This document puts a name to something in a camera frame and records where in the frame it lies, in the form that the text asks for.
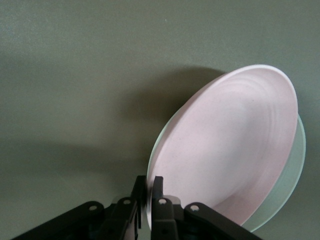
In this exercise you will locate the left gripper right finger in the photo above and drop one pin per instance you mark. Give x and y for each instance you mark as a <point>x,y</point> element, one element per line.
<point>163,215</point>

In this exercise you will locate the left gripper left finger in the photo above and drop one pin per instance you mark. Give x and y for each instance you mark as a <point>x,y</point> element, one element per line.
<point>125,217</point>

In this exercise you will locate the beige shallow plate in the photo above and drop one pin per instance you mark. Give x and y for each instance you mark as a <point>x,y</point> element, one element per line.
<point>293,170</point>

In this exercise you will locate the pink shallow plate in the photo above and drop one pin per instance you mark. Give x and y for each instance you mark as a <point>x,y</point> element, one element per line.
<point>225,140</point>

